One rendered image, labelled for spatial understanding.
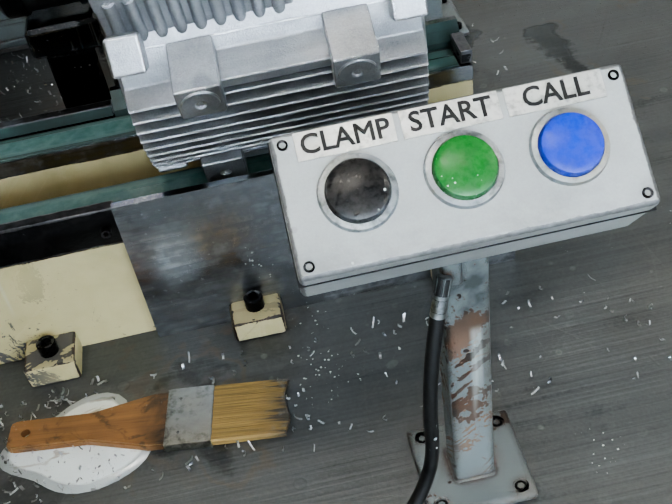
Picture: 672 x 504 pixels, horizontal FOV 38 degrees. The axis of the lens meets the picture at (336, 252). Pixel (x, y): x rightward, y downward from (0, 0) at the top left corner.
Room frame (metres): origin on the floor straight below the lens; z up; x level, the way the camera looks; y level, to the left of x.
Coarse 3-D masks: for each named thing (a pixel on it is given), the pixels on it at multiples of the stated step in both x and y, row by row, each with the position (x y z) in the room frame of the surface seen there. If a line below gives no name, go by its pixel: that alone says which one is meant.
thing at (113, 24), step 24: (96, 0) 0.53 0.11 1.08; (120, 0) 0.54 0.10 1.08; (144, 0) 0.54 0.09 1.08; (168, 0) 0.54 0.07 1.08; (192, 0) 0.54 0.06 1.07; (216, 0) 0.54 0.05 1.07; (240, 0) 0.54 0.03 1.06; (264, 0) 0.55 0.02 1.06; (288, 0) 0.55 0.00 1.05; (120, 24) 0.54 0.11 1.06; (144, 24) 0.55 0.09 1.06; (168, 24) 0.55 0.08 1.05
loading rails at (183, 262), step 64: (448, 64) 0.66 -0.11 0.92; (0, 128) 0.66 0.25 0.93; (64, 128) 0.66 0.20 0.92; (128, 128) 0.65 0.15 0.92; (0, 192) 0.63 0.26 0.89; (64, 192) 0.63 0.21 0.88; (128, 192) 0.56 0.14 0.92; (192, 192) 0.53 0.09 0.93; (256, 192) 0.54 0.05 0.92; (0, 256) 0.53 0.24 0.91; (64, 256) 0.53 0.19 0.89; (128, 256) 0.54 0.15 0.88; (192, 256) 0.53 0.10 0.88; (256, 256) 0.53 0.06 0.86; (512, 256) 0.55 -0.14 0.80; (0, 320) 0.53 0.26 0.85; (64, 320) 0.53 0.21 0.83; (128, 320) 0.54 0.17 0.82; (192, 320) 0.53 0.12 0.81; (256, 320) 0.51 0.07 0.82
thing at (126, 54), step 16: (400, 0) 0.53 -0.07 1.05; (416, 0) 0.53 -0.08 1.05; (400, 16) 0.53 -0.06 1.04; (416, 16) 0.53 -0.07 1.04; (128, 32) 0.54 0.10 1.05; (112, 48) 0.53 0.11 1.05; (128, 48) 0.53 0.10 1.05; (144, 48) 0.54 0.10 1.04; (112, 64) 0.53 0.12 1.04; (128, 64) 0.53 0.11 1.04; (144, 64) 0.53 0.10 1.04
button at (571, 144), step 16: (544, 128) 0.35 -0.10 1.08; (560, 128) 0.35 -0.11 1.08; (576, 128) 0.35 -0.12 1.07; (592, 128) 0.35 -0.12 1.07; (544, 144) 0.34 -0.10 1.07; (560, 144) 0.34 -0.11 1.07; (576, 144) 0.34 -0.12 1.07; (592, 144) 0.34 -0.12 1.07; (544, 160) 0.34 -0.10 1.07; (560, 160) 0.34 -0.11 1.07; (576, 160) 0.33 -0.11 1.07; (592, 160) 0.33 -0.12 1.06; (576, 176) 0.33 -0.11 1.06
